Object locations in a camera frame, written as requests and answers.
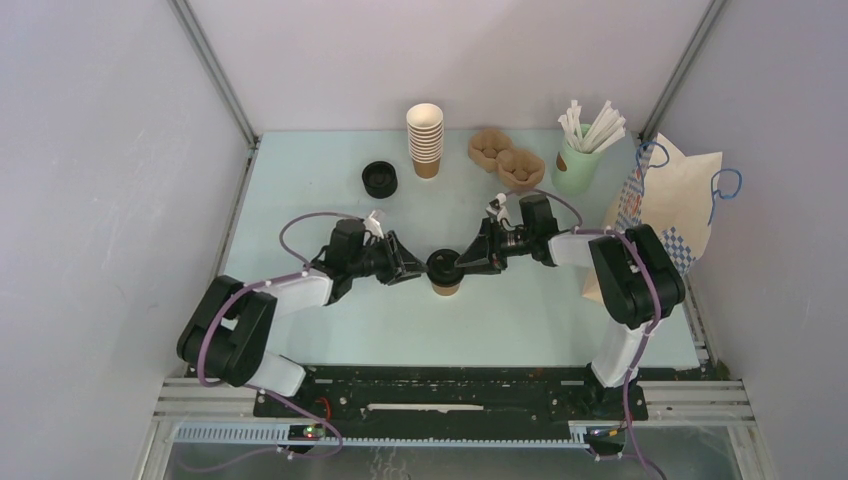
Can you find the black cup lid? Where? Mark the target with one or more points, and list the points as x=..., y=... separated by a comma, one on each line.
x=441, y=265

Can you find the stack of black cup lids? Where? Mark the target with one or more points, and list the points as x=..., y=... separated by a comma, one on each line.
x=379, y=179

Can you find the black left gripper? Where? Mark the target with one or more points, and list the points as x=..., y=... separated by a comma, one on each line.
x=400, y=267

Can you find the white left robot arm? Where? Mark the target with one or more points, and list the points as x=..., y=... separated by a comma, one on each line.
x=226, y=337

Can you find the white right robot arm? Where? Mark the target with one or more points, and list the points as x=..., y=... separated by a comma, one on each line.
x=639, y=283

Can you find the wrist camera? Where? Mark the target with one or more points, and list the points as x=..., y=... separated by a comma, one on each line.
x=373, y=223
x=497, y=211

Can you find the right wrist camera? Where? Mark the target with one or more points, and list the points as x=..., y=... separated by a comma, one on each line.
x=497, y=211

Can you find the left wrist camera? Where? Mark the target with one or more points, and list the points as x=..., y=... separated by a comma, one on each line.
x=373, y=223

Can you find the green straw holder cup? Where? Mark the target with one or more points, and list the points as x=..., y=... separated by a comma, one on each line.
x=574, y=170

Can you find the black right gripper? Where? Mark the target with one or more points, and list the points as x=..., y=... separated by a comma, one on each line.
x=484, y=256

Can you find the single brown paper cup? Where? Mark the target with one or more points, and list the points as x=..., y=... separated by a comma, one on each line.
x=446, y=288

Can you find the stack of brown paper cups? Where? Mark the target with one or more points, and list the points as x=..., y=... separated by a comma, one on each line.
x=425, y=128

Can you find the bundle of white wrapped straws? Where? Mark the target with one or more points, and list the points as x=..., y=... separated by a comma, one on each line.
x=607, y=128

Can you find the brown pulp cup carrier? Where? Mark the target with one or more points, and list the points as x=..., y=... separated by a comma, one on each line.
x=517, y=168

